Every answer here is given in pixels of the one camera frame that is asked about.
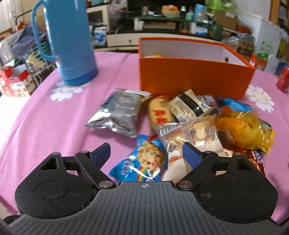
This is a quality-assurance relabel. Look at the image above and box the white microwave oven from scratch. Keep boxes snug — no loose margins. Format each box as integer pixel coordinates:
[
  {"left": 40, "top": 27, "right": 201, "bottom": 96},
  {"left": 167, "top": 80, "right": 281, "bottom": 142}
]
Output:
[{"left": 86, "top": 3, "right": 110, "bottom": 32}]

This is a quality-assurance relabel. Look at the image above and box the fruit bowl with oranges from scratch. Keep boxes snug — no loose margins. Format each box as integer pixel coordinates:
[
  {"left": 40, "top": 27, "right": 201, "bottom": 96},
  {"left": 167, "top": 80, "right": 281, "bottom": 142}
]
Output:
[{"left": 162, "top": 5, "right": 180, "bottom": 19}]

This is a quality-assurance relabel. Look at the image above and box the yellow orange snack bag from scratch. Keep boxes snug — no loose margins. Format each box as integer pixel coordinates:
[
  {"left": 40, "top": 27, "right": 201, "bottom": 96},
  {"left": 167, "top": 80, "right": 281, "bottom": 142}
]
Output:
[{"left": 215, "top": 111, "right": 275, "bottom": 153}]

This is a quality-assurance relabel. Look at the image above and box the black white sandwich cookie pack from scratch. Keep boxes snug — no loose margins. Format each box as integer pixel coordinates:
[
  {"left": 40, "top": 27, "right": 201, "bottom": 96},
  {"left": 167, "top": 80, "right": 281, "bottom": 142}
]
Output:
[{"left": 169, "top": 89, "right": 213, "bottom": 122}]

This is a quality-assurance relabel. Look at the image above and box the wire rack cart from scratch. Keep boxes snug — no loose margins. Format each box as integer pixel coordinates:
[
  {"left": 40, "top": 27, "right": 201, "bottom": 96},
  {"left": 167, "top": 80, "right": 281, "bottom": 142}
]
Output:
[{"left": 23, "top": 46, "right": 56, "bottom": 87}]

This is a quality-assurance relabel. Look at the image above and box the white tv cabinet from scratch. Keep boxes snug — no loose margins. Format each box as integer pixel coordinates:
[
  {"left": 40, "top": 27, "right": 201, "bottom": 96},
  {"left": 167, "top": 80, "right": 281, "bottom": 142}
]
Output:
[{"left": 107, "top": 33, "right": 213, "bottom": 47}]

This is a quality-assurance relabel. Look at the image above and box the pink tablecloth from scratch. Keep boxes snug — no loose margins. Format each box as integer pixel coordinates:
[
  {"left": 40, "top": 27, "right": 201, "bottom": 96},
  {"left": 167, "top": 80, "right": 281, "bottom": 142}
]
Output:
[{"left": 1, "top": 52, "right": 288, "bottom": 223}]

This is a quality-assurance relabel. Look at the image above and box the silver foil snack bag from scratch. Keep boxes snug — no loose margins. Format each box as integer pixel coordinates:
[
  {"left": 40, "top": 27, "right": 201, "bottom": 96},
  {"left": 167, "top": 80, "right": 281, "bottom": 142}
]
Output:
[{"left": 86, "top": 89, "right": 151, "bottom": 138}]

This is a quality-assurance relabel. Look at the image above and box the blue cookie snack pack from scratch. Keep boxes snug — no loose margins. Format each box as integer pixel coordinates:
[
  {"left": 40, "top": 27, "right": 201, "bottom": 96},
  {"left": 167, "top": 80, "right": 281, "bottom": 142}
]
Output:
[{"left": 109, "top": 135, "right": 167, "bottom": 182}]

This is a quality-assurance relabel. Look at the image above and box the red label biscuit pack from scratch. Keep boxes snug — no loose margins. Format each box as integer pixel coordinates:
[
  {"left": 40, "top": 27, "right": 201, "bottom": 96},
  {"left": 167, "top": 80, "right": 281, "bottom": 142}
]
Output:
[{"left": 148, "top": 96, "right": 175, "bottom": 131}]

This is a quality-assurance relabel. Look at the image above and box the orange cardboard box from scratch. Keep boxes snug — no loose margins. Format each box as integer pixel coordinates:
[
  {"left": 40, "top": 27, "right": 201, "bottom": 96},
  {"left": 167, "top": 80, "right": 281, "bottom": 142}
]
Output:
[{"left": 139, "top": 37, "right": 255, "bottom": 100}]

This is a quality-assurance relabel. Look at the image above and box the brown chocolate cookie pack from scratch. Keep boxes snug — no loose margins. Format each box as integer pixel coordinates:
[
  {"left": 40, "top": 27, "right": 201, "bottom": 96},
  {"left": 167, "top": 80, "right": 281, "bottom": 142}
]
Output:
[{"left": 243, "top": 150, "right": 266, "bottom": 177}]

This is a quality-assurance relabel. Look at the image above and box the blue thermos jug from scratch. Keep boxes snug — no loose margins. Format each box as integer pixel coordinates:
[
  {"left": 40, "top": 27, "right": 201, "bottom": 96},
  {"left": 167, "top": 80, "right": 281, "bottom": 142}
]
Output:
[{"left": 31, "top": 0, "right": 98, "bottom": 86}]

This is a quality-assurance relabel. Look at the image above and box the blue candy pack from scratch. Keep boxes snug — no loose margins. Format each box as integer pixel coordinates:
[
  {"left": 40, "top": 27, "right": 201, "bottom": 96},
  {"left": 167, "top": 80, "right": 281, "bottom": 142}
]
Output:
[{"left": 217, "top": 98, "right": 253, "bottom": 113}]

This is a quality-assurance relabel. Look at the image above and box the red soda can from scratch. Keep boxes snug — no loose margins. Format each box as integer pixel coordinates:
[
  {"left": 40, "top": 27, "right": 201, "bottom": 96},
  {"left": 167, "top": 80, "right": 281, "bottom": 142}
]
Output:
[{"left": 276, "top": 67, "right": 289, "bottom": 93}]

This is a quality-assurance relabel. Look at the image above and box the brown cardboard box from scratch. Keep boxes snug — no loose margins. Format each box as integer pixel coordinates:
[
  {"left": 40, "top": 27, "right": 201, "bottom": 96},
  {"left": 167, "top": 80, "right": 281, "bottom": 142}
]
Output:
[{"left": 214, "top": 10, "right": 238, "bottom": 30}]

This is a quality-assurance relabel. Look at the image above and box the white small fridge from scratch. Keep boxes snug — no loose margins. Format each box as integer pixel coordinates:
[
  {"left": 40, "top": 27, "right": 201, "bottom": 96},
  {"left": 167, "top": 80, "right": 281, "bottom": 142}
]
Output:
[{"left": 239, "top": 12, "right": 283, "bottom": 58}]

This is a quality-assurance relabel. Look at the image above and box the clear bread pastry pack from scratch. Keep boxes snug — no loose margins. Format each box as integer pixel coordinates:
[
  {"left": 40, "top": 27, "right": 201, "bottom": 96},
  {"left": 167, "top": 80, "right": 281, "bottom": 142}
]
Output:
[{"left": 154, "top": 115, "right": 227, "bottom": 184}]

